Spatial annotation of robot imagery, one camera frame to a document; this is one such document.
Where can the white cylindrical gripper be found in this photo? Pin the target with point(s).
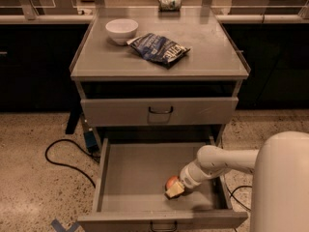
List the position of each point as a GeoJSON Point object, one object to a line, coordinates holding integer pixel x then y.
{"type": "Point", "coordinates": [187, 179]}

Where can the red apple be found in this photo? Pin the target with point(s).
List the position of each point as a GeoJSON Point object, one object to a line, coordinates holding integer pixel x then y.
{"type": "Point", "coordinates": [172, 183]}

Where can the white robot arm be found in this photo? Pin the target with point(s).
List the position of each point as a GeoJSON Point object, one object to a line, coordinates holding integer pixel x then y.
{"type": "Point", "coordinates": [280, 187]}

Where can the open grey middle drawer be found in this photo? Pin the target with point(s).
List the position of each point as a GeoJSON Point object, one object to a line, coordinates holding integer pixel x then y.
{"type": "Point", "coordinates": [130, 191]}

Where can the closed grey top drawer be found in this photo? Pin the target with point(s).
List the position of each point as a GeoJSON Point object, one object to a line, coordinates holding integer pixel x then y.
{"type": "Point", "coordinates": [134, 112]}

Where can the grey drawer cabinet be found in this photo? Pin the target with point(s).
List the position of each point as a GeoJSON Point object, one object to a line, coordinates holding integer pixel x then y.
{"type": "Point", "coordinates": [211, 69]}

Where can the blue power adapter box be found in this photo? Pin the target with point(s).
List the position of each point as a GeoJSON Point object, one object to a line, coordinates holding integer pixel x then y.
{"type": "Point", "coordinates": [90, 141]}

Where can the blue chip bag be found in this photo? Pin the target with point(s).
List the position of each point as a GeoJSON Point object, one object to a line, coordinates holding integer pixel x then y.
{"type": "Point", "coordinates": [158, 49]}

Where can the white ceramic bowl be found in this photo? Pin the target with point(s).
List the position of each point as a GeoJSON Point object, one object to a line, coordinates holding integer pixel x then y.
{"type": "Point", "coordinates": [121, 30]}

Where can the green white soda can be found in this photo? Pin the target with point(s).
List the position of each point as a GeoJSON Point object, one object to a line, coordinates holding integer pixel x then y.
{"type": "Point", "coordinates": [169, 5]}

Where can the black middle drawer handle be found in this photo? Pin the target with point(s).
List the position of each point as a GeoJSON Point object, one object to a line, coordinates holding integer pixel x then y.
{"type": "Point", "coordinates": [163, 227]}

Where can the black drawer handle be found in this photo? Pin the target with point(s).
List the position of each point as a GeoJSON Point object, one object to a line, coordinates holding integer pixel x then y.
{"type": "Point", "coordinates": [163, 227]}
{"type": "Point", "coordinates": [161, 111]}

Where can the black top drawer handle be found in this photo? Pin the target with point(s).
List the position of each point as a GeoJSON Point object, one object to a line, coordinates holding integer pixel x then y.
{"type": "Point", "coordinates": [161, 111]}

